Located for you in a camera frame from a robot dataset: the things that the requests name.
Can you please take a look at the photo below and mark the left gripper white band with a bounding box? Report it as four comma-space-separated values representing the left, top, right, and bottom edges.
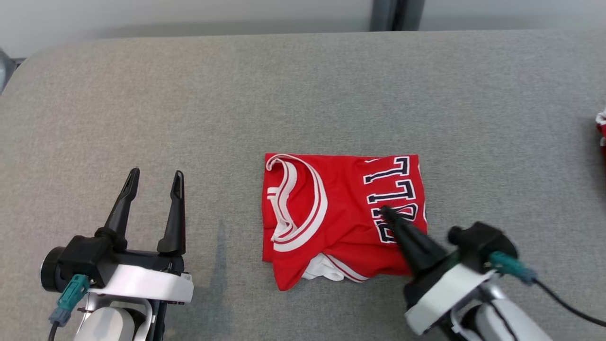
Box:
88, 168, 194, 305

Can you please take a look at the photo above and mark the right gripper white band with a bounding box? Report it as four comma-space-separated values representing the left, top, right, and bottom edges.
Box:
381, 206, 493, 337

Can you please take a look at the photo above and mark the red and white lettered jersey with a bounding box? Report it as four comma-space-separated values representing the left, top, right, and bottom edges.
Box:
262, 153, 428, 291

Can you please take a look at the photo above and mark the red jersey with white trim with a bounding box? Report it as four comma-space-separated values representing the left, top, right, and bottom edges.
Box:
596, 107, 606, 159

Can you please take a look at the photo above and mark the teal right camera connector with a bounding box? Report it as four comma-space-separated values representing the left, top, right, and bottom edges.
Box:
488, 251, 538, 285

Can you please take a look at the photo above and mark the teal camera connector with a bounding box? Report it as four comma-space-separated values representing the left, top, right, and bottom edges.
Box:
49, 274, 90, 327
488, 251, 538, 285

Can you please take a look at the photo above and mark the teal left camera connector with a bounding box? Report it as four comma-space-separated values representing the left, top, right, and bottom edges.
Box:
49, 274, 90, 327

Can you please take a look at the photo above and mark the black right camera cable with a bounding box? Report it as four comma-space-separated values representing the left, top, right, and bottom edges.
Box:
533, 278, 606, 328

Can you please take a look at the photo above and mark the grey post with cylinders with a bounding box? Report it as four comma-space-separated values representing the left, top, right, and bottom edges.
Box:
369, 0, 425, 32

